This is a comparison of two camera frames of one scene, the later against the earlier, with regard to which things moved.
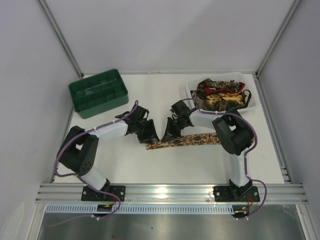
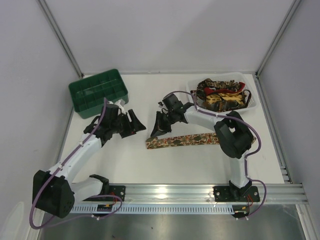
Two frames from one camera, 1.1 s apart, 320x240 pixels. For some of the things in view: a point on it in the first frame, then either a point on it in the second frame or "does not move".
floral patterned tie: [186, 140] does not move
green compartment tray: [99, 93] does not move
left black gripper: [144, 128] to [127, 124]
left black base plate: [89, 194] does not move
